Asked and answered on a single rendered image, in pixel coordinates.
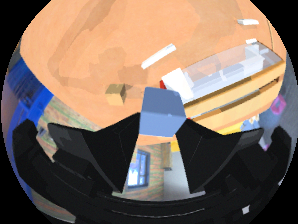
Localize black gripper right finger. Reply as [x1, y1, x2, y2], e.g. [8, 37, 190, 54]
[174, 119, 265, 194]

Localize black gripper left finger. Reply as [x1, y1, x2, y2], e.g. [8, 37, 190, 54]
[47, 112, 140, 193]

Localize blue block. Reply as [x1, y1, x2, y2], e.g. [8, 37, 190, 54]
[138, 87, 188, 139]

